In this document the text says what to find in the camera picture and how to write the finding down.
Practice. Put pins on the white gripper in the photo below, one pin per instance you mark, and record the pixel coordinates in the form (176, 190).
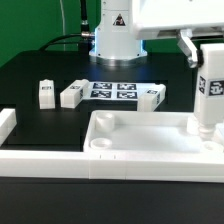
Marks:
(158, 19)

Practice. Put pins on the white desk top tray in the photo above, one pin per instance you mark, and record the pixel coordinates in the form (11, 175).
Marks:
(146, 132)

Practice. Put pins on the fiducial marker sheet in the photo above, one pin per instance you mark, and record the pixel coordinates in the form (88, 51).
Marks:
(116, 91)

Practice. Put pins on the white front fence bar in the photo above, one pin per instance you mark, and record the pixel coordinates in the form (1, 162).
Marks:
(203, 167)

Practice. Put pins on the white left fence block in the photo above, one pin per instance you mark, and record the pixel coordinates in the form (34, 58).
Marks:
(7, 123)

